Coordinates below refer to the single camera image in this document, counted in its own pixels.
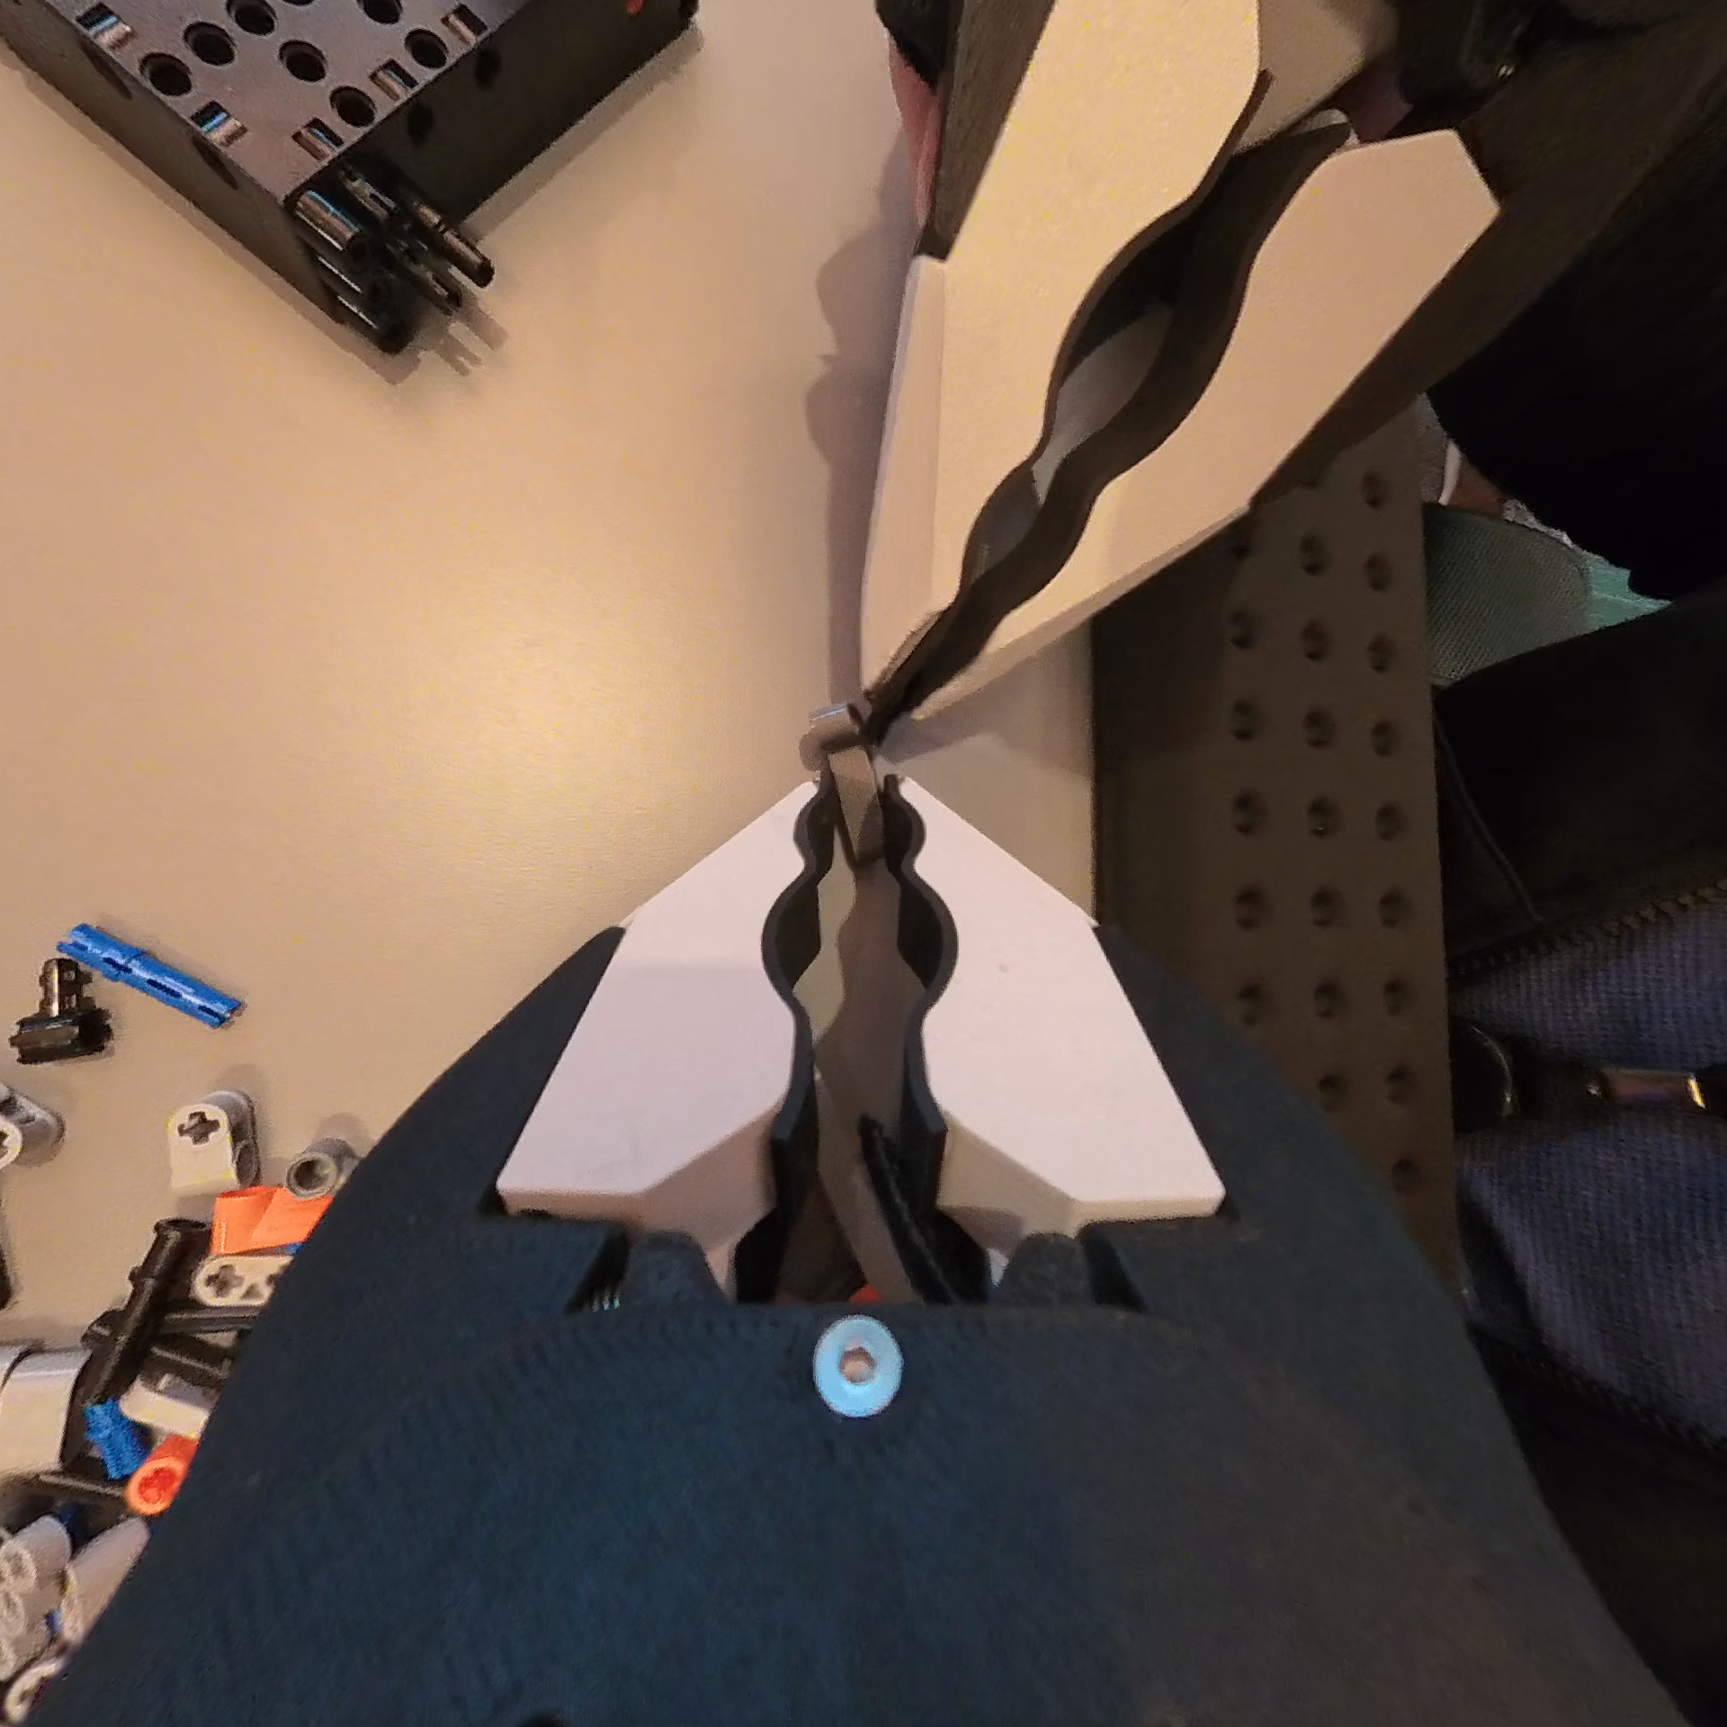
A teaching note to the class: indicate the person's blue jeans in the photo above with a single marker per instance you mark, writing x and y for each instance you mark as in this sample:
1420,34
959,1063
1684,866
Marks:
1606,1213

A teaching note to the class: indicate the pile of building pieces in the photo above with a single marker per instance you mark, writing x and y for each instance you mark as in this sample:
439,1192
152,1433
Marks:
255,1213

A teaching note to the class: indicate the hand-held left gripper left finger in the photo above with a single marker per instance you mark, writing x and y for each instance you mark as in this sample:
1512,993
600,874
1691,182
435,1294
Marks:
649,1065

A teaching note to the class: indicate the person's right hand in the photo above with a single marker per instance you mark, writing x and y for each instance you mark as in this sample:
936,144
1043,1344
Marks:
920,135

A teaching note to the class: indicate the grey beam piece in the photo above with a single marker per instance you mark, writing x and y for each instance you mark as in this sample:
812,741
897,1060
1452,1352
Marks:
861,810

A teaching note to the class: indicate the person's black jacket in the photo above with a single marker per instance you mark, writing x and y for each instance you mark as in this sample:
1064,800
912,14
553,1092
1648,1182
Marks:
1592,755

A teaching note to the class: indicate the dark teal cloth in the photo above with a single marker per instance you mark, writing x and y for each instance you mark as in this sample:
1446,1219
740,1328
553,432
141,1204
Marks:
1497,581

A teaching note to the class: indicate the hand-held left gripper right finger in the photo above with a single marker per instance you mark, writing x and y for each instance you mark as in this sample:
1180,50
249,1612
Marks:
1066,1065

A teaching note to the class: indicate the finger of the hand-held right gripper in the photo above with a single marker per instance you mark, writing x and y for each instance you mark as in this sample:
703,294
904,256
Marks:
1081,163
1297,338

